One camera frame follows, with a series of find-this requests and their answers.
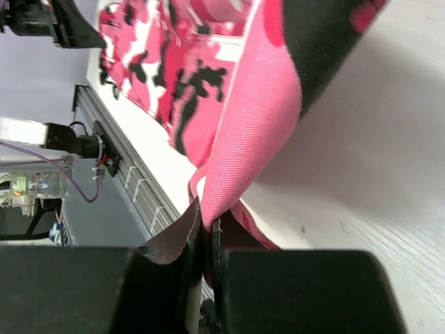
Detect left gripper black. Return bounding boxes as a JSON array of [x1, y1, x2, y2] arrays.
[[1, 0, 106, 49]]

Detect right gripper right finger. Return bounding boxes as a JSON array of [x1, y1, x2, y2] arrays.
[[211, 212, 405, 333]]

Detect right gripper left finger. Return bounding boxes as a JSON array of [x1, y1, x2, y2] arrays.
[[1, 201, 202, 333]]

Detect pink camouflage trousers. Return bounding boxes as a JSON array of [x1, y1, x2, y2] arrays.
[[97, 1, 385, 249]]

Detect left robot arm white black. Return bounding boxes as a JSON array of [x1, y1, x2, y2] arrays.
[[1, 1, 105, 159]]

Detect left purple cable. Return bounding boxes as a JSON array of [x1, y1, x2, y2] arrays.
[[0, 141, 102, 203]]

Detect aluminium frame rail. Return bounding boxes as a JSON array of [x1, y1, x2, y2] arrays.
[[64, 85, 179, 246]]

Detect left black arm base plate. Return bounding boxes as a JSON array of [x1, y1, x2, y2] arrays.
[[93, 120, 122, 177]]

